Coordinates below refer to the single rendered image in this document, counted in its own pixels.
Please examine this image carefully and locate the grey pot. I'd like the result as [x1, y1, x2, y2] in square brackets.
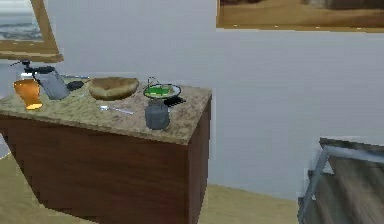
[144, 98, 171, 131]

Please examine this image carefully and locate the plate with green food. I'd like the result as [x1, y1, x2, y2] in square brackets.
[142, 76, 183, 100]

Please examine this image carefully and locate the silver knife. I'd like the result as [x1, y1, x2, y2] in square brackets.
[99, 105, 135, 116]

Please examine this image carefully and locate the brown bread loaf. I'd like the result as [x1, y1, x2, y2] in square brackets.
[87, 76, 140, 102]

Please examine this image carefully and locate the brown cabinet with granite top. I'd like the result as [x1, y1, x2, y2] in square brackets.
[0, 77, 213, 224]

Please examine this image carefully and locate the black small dish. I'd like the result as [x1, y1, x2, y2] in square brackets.
[66, 80, 85, 92]

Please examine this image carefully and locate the grey metal kettle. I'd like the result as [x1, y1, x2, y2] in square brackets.
[32, 65, 72, 101]

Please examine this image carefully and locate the framed brown landscape picture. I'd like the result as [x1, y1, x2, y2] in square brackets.
[215, 0, 384, 34]

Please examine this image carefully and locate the framed seascape picture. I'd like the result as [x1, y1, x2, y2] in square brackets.
[0, 0, 64, 64]

